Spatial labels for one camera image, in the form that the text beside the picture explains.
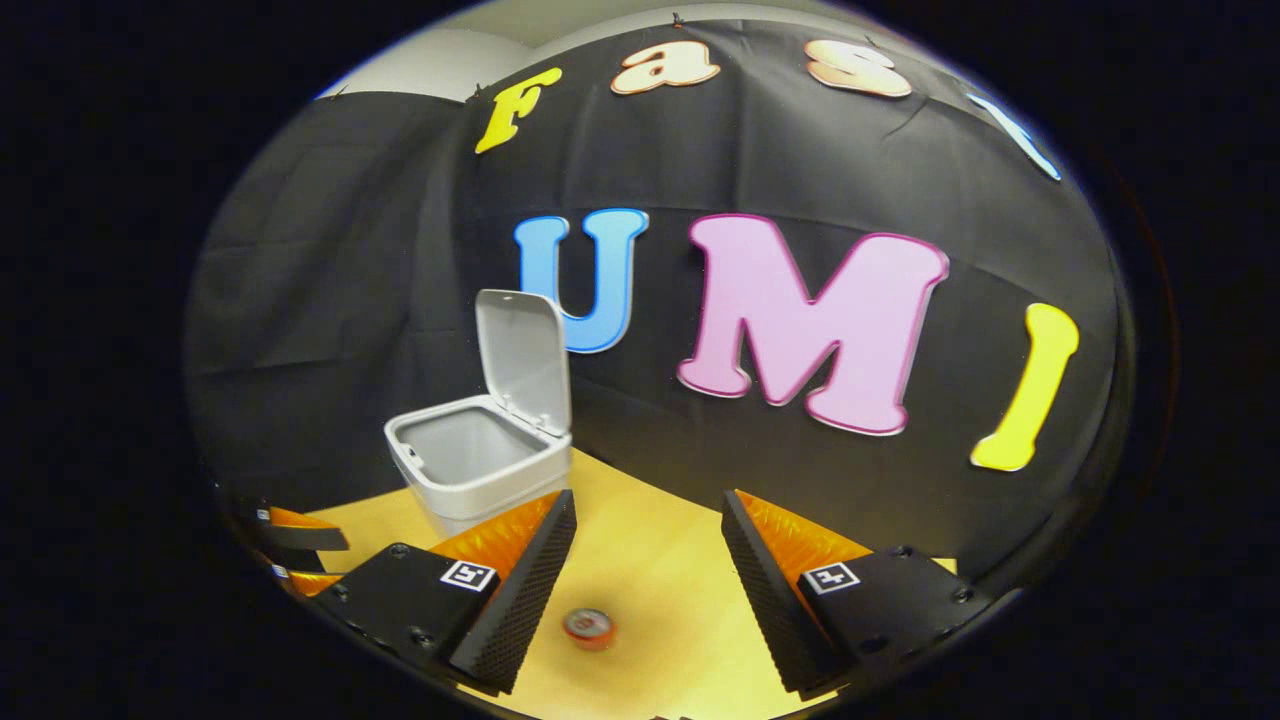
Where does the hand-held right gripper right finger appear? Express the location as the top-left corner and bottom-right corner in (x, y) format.
(720, 488), (993, 701)

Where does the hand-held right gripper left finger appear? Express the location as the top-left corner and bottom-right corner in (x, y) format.
(315, 488), (579, 697)

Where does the red pop can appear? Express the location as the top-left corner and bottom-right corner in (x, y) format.
(561, 607), (617, 652)

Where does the white desktop garbage bin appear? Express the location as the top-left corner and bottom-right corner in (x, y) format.
(383, 288), (574, 541)

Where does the wooden desktop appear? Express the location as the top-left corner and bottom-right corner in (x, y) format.
(300, 447), (958, 720)

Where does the black backdrop cloth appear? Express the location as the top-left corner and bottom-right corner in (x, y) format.
(185, 20), (1136, 591)

